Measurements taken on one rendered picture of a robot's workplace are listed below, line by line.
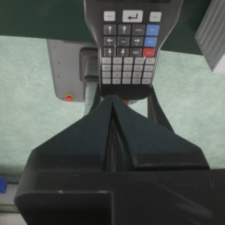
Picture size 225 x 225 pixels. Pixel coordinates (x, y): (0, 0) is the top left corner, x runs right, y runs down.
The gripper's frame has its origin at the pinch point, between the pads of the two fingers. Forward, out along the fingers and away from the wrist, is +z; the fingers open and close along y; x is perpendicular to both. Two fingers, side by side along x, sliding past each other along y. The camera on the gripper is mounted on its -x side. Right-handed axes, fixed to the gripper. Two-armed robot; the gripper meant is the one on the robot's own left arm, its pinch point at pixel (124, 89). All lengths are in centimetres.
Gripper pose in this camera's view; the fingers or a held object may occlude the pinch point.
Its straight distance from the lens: 27.5
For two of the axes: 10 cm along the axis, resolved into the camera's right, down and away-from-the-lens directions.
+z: -0.1, -9.9, 1.3
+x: -0.2, 1.3, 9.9
